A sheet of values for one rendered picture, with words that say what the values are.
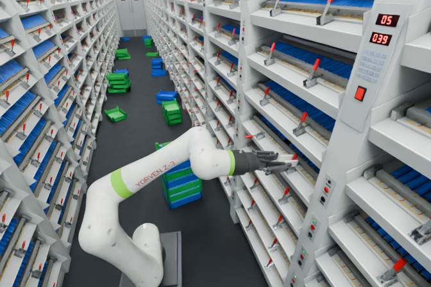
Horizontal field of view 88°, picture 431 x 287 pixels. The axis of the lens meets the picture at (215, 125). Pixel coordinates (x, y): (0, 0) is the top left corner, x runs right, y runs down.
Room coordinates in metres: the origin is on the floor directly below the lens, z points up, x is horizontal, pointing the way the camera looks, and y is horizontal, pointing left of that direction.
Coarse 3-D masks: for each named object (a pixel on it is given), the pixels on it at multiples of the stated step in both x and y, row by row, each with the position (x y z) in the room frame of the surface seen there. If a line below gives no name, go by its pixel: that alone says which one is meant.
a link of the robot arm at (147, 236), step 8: (144, 224) 0.73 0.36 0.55; (152, 224) 0.73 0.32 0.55; (136, 232) 0.68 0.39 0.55; (144, 232) 0.68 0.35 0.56; (152, 232) 0.68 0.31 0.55; (136, 240) 0.64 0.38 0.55; (144, 240) 0.64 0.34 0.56; (152, 240) 0.64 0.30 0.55; (160, 240) 0.69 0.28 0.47; (144, 248) 0.60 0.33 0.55; (152, 248) 0.61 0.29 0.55; (160, 248) 0.63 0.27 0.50
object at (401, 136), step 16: (400, 96) 0.48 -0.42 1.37; (416, 96) 0.49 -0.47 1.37; (384, 112) 0.47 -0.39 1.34; (400, 112) 0.46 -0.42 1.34; (416, 112) 0.44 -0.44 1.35; (384, 128) 0.44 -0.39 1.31; (400, 128) 0.43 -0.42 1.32; (416, 128) 0.41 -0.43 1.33; (384, 144) 0.42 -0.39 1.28; (400, 144) 0.39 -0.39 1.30; (416, 144) 0.38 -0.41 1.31; (400, 160) 0.38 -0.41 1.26; (416, 160) 0.35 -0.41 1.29
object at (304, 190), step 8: (248, 112) 1.13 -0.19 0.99; (256, 112) 1.15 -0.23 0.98; (248, 120) 1.13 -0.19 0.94; (248, 128) 1.06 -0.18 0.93; (256, 128) 1.04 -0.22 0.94; (264, 144) 0.90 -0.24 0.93; (272, 144) 0.89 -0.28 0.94; (288, 176) 0.69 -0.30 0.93; (296, 176) 0.68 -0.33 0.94; (296, 184) 0.64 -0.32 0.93; (304, 184) 0.63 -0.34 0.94; (296, 192) 0.63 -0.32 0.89; (304, 192) 0.60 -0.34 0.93; (312, 192) 0.55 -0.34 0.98; (304, 200) 0.58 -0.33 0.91
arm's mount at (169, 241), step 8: (168, 240) 0.79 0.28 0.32; (176, 240) 0.79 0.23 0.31; (168, 248) 0.75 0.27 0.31; (176, 248) 0.75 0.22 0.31; (168, 256) 0.70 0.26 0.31; (176, 256) 0.70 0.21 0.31; (168, 264) 0.66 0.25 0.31; (176, 264) 0.66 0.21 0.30; (168, 272) 0.62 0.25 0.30; (176, 272) 0.62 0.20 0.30; (128, 280) 0.58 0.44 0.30; (168, 280) 0.58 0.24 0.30; (176, 280) 0.59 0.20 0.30
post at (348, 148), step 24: (384, 0) 0.53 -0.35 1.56; (408, 0) 0.48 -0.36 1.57; (360, 48) 0.55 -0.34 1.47; (408, 72) 0.48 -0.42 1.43; (384, 96) 0.46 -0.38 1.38; (336, 120) 0.55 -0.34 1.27; (336, 144) 0.52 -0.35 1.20; (360, 144) 0.46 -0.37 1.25; (336, 168) 0.50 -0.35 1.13; (336, 192) 0.48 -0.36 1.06; (312, 264) 0.46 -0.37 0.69
